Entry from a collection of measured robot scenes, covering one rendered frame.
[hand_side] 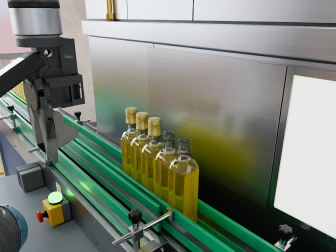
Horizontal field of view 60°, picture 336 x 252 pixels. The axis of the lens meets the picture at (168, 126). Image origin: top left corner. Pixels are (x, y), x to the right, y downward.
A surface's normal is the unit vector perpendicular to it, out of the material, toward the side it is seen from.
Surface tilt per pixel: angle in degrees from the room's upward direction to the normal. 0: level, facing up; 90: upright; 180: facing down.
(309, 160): 90
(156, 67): 90
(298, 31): 90
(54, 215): 90
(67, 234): 0
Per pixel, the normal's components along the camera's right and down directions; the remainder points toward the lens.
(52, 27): 0.82, 0.21
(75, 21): 0.42, 0.32
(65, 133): 0.62, 0.11
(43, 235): 0.00, -0.93
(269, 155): -0.77, 0.23
